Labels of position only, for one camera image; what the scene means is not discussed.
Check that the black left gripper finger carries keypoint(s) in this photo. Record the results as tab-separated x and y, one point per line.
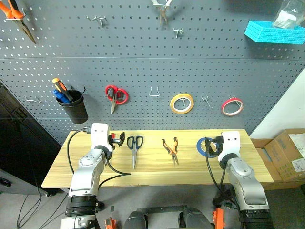
122	138
110	138

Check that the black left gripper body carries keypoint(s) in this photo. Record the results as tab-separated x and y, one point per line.
116	141

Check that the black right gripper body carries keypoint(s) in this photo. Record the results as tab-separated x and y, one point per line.
215	149

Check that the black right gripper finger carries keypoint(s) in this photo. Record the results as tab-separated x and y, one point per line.
219	139
207	144

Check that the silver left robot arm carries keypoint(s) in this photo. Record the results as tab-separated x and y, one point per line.
88	171

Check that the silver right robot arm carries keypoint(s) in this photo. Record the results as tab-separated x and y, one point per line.
245	181

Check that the blue tape roll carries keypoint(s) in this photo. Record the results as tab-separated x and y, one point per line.
200	146

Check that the red tape roll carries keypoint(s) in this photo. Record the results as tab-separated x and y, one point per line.
226	112

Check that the orange black needle-nose pliers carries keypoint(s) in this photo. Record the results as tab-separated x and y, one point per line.
172	151

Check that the silver pegboard hook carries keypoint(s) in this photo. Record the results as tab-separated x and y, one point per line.
206	101
32	100
183	100
100	20
178	31
234	99

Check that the black plastic cup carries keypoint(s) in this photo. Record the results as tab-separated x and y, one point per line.
75	109

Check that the yellow tape roll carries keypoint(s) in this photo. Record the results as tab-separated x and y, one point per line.
174	107

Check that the cardboard box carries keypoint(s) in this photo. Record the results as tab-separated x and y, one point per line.
281	155

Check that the orange clamp part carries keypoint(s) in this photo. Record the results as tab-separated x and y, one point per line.
218	218
110	223

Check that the grey metal pegboard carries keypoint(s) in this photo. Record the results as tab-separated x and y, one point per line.
143	66

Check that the dark rounded shapes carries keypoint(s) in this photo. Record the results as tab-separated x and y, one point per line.
166	218

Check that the black cabinet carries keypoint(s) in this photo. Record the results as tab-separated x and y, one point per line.
21	143

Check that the blue plastic basket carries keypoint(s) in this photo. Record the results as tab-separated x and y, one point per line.
274	33

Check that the clear plastic bag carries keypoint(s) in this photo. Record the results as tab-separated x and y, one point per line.
288	15

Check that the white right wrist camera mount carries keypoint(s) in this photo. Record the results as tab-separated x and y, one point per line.
230	143

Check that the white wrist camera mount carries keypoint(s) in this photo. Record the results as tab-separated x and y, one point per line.
230	143
100	133

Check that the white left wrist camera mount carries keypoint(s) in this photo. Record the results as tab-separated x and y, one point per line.
100	133

